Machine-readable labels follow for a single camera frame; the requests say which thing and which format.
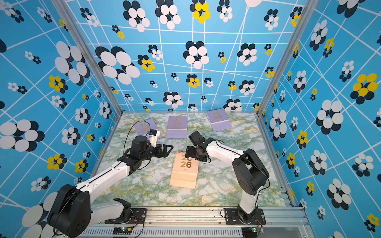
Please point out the pink calendar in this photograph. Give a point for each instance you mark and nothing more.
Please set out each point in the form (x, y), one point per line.
(185, 171)

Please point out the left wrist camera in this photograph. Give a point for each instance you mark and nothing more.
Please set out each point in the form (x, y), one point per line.
(153, 135)

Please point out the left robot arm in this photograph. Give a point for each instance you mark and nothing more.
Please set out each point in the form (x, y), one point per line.
(72, 211)

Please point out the aluminium front rail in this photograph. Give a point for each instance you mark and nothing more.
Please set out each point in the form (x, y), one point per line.
(207, 222)

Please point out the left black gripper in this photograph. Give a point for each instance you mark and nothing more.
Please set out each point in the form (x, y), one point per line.
(165, 152)

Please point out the right circuit board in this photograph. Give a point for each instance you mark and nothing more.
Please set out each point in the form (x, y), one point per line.
(251, 232)

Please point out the aluminium corner post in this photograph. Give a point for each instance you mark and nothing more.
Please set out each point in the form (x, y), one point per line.
(294, 39)
(63, 11)

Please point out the circuit board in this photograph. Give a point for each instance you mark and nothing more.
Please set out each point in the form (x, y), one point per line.
(119, 231)
(251, 232)

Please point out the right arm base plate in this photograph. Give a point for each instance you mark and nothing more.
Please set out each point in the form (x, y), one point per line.
(237, 216)

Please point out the right aluminium corner post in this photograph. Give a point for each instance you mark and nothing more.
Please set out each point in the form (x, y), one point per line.
(294, 39)

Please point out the purple calendar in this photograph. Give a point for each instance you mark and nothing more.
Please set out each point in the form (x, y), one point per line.
(177, 127)
(218, 120)
(144, 127)

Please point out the left circuit board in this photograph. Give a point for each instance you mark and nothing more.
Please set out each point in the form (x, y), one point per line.
(119, 231)

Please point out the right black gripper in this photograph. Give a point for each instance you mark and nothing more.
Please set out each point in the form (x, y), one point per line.
(189, 151)

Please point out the left aluminium corner post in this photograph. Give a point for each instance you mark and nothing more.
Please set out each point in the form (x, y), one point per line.
(63, 11)

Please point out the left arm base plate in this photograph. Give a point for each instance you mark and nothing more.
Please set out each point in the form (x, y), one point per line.
(132, 216)

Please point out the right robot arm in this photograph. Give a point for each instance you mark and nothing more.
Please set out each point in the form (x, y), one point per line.
(251, 173)

